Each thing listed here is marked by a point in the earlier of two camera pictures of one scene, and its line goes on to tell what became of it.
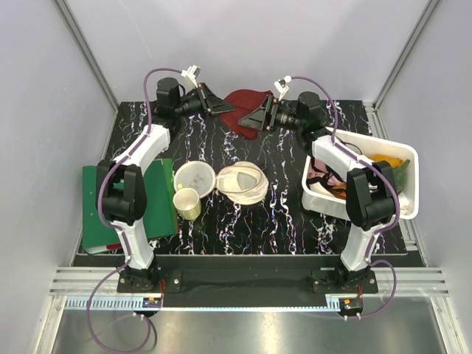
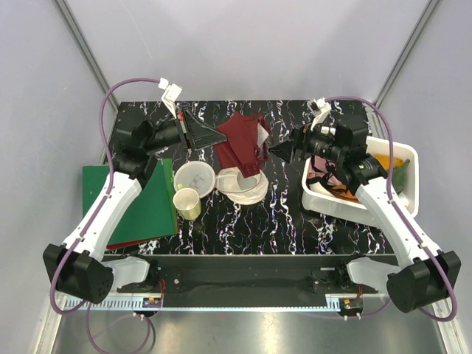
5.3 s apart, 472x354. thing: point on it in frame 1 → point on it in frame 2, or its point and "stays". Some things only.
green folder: [161, 216] stays
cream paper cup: [187, 203] stays
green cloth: [400, 176] stays
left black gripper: [213, 101] → [192, 130]
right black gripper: [256, 119] → [302, 139]
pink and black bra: [320, 172] stays
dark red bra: [243, 101] → [245, 147]
